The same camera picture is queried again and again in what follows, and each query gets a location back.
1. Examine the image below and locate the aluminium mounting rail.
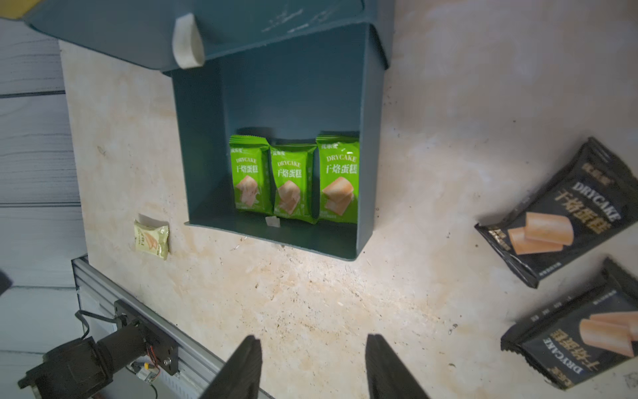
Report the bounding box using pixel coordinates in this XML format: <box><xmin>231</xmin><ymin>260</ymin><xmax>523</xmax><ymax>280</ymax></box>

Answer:
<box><xmin>71</xmin><ymin>257</ymin><xmax>271</xmax><ymax>398</ymax></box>

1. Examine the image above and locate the green cookie packet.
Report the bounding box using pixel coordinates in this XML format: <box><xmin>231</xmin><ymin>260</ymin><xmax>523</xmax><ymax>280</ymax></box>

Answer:
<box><xmin>229</xmin><ymin>135</ymin><xmax>273</xmax><ymax>216</ymax></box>
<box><xmin>270</xmin><ymin>143</ymin><xmax>317</xmax><ymax>224</ymax></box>
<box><xmin>316</xmin><ymin>134</ymin><xmax>361</xmax><ymax>224</ymax></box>

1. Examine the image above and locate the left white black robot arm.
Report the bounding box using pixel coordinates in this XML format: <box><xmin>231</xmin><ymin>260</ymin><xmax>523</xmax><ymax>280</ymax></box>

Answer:
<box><xmin>18</xmin><ymin>301</ymin><xmax>179</xmax><ymax>398</ymax></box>

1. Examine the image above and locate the black cookie packet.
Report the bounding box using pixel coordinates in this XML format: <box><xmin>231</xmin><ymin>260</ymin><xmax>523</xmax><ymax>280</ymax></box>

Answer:
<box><xmin>475</xmin><ymin>137</ymin><xmax>637</xmax><ymax>288</ymax></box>
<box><xmin>500</xmin><ymin>258</ymin><xmax>637</xmax><ymax>391</ymax></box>

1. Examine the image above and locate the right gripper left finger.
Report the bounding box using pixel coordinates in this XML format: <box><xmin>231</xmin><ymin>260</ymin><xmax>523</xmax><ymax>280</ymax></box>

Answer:
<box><xmin>199</xmin><ymin>335</ymin><xmax>263</xmax><ymax>399</ymax></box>

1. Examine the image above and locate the teal drawer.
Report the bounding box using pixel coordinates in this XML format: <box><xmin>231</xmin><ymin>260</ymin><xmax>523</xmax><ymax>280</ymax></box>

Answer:
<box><xmin>22</xmin><ymin>1</ymin><xmax>395</xmax><ymax>71</ymax></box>
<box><xmin>170</xmin><ymin>23</ymin><xmax>387</xmax><ymax>261</ymax></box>

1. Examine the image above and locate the teal bottom drawer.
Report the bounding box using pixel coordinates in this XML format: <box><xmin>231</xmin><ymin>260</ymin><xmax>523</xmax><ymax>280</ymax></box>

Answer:
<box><xmin>22</xmin><ymin>1</ymin><xmax>395</xmax><ymax>71</ymax></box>

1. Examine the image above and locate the pale yellow cookie packet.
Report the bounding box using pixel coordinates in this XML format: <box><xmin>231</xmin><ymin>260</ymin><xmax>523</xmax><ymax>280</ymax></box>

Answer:
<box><xmin>134</xmin><ymin>220</ymin><xmax>169</xmax><ymax>260</ymax></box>

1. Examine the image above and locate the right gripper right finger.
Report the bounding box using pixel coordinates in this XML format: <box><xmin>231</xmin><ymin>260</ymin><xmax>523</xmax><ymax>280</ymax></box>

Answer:
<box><xmin>365</xmin><ymin>334</ymin><xmax>429</xmax><ymax>399</ymax></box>

